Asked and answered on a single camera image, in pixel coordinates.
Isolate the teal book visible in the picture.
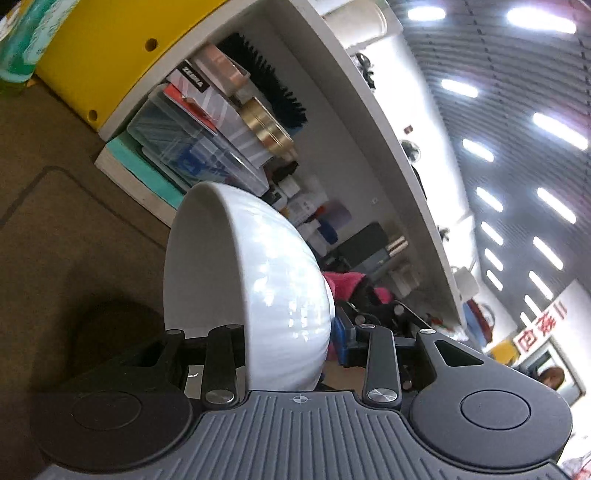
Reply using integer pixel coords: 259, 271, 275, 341
94, 131, 186, 228

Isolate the brown felt desk mat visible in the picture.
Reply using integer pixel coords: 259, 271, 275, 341
0, 165, 172, 462

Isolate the gold round tin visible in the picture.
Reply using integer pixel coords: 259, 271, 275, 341
239, 97, 297, 158

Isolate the black phone stand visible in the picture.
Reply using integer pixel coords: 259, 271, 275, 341
331, 222, 387, 274

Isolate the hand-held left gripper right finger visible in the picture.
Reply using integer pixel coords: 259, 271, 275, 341
333, 316, 485, 410

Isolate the copper round tin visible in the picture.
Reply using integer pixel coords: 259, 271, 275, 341
193, 44, 249, 96

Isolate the row of ceiling lights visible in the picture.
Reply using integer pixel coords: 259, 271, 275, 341
406, 0, 591, 320

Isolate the clear plastic storage box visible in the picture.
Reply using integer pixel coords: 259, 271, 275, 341
126, 85, 271, 195

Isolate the white pill bottle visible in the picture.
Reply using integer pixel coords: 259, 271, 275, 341
288, 191, 331, 228

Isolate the yellow plastic board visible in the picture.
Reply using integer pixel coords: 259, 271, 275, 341
34, 0, 232, 133

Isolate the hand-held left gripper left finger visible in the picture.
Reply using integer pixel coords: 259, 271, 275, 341
139, 324, 249, 409

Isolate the black bristle brush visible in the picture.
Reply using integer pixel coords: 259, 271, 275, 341
216, 32, 308, 128

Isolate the green glass bottle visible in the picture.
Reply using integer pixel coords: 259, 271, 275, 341
0, 0, 80, 96

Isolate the striped cardboard box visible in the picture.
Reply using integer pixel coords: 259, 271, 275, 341
165, 59, 271, 170

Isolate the pink towel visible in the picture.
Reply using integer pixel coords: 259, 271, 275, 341
323, 271, 394, 306

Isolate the white ribbed bowl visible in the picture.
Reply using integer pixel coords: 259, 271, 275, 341
164, 181, 334, 392

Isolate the red white wall sign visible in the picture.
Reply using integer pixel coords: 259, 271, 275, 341
512, 301, 570, 354

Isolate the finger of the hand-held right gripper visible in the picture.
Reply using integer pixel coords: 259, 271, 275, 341
339, 274, 428, 335

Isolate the white shelf unit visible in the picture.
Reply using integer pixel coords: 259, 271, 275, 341
98, 0, 468, 325

